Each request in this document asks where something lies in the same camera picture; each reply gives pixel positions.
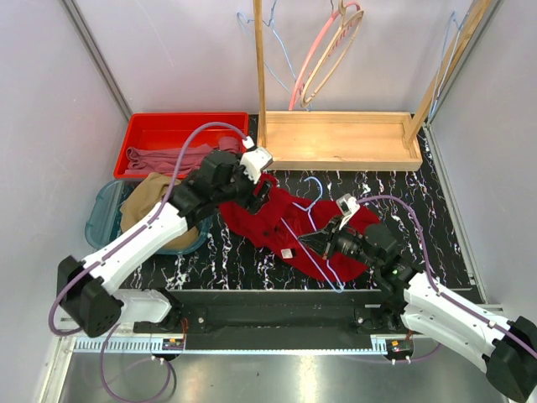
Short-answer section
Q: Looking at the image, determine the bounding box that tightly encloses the light blue wire hanger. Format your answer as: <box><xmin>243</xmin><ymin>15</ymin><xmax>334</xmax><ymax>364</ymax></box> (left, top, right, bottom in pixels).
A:
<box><xmin>279</xmin><ymin>175</ymin><xmax>346</xmax><ymax>294</ymax></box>

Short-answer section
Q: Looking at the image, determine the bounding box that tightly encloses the red pleated skirt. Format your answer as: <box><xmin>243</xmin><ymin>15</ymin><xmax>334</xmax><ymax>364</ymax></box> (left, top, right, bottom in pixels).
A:
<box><xmin>219</xmin><ymin>174</ymin><xmax>367</xmax><ymax>283</ymax></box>

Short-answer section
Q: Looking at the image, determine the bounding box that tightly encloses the red plastic bin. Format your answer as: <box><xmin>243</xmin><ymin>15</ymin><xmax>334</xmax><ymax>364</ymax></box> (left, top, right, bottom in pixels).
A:
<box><xmin>113</xmin><ymin>112</ymin><xmax>249</xmax><ymax>179</ymax></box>

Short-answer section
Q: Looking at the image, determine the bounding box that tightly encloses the tan brown garment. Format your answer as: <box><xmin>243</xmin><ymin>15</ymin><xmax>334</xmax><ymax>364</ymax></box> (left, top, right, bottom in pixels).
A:
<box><xmin>120</xmin><ymin>172</ymin><xmax>200</xmax><ymax>250</ymax></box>

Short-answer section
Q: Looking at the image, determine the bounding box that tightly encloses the blue wire hanger left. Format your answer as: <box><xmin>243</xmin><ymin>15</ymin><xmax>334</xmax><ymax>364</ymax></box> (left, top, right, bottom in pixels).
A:
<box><xmin>262</xmin><ymin>1</ymin><xmax>298</xmax><ymax>110</ymax></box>

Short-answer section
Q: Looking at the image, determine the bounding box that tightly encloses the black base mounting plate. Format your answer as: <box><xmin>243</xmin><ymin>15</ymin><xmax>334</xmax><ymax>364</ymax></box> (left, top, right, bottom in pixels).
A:
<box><xmin>133</xmin><ymin>289</ymin><xmax>432</xmax><ymax>352</ymax></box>

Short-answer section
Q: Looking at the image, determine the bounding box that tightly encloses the left wooden rack post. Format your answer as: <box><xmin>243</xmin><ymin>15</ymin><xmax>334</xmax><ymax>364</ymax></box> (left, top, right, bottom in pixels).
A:
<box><xmin>253</xmin><ymin>0</ymin><xmax>267</xmax><ymax>147</ymax></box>

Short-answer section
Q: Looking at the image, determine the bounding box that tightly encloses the aluminium rail frame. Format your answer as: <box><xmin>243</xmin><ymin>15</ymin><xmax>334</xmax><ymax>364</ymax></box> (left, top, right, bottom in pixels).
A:
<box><xmin>39</xmin><ymin>306</ymin><xmax>532</xmax><ymax>403</ymax></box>

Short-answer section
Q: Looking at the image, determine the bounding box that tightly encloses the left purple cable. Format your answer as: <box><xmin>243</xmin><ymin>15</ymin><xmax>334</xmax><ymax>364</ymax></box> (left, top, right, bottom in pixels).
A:
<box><xmin>49</xmin><ymin>121</ymin><xmax>253</xmax><ymax>400</ymax></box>

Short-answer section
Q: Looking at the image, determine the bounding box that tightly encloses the black marble pattern mat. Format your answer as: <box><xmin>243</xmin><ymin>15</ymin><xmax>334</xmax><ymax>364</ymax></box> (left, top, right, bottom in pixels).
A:
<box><xmin>124</xmin><ymin>134</ymin><xmax>482</xmax><ymax>302</ymax></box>

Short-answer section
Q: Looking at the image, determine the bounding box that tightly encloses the wooden rack base tray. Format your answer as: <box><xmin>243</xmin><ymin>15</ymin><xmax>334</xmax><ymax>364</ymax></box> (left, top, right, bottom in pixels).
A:
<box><xmin>258</xmin><ymin>111</ymin><xmax>423</xmax><ymax>171</ymax></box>

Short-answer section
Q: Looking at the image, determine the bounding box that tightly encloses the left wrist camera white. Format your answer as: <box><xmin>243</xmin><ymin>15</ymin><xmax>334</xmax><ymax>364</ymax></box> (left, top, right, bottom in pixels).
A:
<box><xmin>240</xmin><ymin>136</ymin><xmax>273</xmax><ymax>184</ymax></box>

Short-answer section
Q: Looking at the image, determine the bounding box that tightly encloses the wooden rack post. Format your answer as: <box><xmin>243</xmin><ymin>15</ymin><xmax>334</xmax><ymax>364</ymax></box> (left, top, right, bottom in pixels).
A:
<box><xmin>253</xmin><ymin>0</ymin><xmax>267</xmax><ymax>147</ymax></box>
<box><xmin>403</xmin><ymin>0</ymin><xmax>493</xmax><ymax>149</ymax></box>

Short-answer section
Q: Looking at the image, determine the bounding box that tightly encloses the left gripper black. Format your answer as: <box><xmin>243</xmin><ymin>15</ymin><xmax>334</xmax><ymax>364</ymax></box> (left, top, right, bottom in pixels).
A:
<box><xmin>213</xmin><ymin>154</ymin><xmax>272</xmax><ymax>214</ymax></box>

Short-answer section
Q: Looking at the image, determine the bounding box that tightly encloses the beige wooden hanger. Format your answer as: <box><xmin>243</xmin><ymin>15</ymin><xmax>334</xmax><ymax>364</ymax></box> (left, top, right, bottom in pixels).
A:
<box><xmin>300</xmin><ymin>0</ymin><xmax>365</xmax><ymax>107</ymax></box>

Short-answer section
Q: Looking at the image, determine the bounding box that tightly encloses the blue wire hanger far right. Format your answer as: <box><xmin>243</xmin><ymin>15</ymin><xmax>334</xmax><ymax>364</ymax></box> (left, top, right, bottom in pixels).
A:
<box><xmin>430</xmin><ymin>10</ymin><xmax>471</xmax><ymax>118</ymax></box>

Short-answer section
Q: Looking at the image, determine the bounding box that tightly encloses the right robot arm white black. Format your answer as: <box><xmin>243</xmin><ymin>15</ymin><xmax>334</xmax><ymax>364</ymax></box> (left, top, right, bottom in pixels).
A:
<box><xmin>299</xmin><ymin>217</ymin><xmax>536</xmax><ymax>402</ymax></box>

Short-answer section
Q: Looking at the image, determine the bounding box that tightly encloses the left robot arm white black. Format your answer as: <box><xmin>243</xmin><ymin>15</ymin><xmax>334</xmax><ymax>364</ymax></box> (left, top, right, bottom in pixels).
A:
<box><xmin>57</xmin><ymin>147</ymin><xmax>273</xmax><ymax>338</ymax></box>

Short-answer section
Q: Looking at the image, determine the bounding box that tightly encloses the teal transparent plastic tub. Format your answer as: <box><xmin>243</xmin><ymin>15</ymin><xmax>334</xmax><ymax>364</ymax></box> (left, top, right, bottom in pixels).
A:
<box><xmin>85</xmin><ymin>180</ymin><xmax>212</xmax><ymax>255</ymax></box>

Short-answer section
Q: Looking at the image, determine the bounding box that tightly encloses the right wooden rack post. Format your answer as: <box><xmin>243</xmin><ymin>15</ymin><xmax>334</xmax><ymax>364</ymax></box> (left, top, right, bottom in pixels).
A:
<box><xmin>403</xmin><ymin>0</ymin><xmax>493</xmax><ymax>149</ymax></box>

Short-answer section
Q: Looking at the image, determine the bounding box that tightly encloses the pink plastic hanger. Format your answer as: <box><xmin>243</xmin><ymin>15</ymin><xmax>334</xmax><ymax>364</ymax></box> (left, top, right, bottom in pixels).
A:
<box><xmin>288</xmin><ymin>0</ymin><xmax>362</xmax><ymax>111</ymax></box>

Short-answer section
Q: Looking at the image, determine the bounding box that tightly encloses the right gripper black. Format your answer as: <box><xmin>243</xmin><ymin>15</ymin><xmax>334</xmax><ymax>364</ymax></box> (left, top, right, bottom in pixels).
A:
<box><xmin>298</xmin><ymin>215</ymin><xmax>380</xmax><ymax>270</ymax></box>

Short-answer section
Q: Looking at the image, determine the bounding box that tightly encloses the mauve pink garment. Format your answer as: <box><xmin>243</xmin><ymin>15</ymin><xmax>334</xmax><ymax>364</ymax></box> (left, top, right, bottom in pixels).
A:
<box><xmin>124</xmin><ymin>136</ymin><xmax>242</xmax><ymax>177</ymax></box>

